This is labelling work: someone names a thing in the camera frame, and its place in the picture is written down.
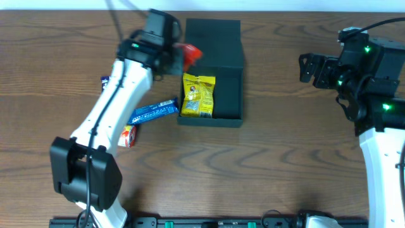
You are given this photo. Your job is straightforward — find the red snack bag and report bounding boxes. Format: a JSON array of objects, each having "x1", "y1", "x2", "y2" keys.
[{"x1": 176, "y1": 43, "x2": 203, "y2": 72}]

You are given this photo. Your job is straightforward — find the black mounting rail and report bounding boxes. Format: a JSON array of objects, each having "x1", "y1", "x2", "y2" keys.
[{"x1": 48, "y1": 217, "x2": 368, "y2": 228}]

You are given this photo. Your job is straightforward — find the purple chocolate bar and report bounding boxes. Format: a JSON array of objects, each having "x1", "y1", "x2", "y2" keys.
[{"x1": 101, "y1": 76, "x2": 110, "y2": 91}]

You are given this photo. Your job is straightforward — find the blue cookie pack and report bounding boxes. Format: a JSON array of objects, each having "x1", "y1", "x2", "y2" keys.
[{"x1": 127, "y1": 98, "x2": 178, "y2": 125}]

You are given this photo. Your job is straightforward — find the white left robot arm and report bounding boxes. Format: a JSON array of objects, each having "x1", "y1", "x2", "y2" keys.
[{"x1": 49, "y1": 30, "x2": 178, "y2": 227}]

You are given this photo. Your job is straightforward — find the dark green open box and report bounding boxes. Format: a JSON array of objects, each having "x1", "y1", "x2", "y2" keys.
[{"x1": 177, "y1": 18, "x2": 244, "y2": 128}]

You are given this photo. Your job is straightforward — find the yellow snack bag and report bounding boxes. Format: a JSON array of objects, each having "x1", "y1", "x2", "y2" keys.
[{"x1": 180, "y1": 73, "x2": 216, "y2": 118}]

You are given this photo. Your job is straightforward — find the red chips can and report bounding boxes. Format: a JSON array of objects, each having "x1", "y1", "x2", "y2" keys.
[{"x1": 118, "y1": 125, "x2": 137, "y2": 148}]

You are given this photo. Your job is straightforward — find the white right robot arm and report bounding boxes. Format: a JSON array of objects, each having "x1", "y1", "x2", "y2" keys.
[{"x1": 298, "y1": 34, "x2": 404, "y2": 227}]

